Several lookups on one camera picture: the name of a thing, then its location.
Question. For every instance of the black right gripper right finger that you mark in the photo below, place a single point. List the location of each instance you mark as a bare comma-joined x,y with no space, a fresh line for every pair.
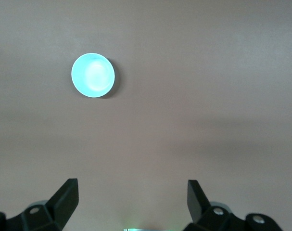
208,216

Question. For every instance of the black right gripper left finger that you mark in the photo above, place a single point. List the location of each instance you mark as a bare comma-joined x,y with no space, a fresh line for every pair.
52,214

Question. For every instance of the light blue plastic bowl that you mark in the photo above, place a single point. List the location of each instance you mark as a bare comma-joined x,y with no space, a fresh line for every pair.
92,75

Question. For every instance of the brown table cover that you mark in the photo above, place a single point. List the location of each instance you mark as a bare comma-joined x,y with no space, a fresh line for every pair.
184,108

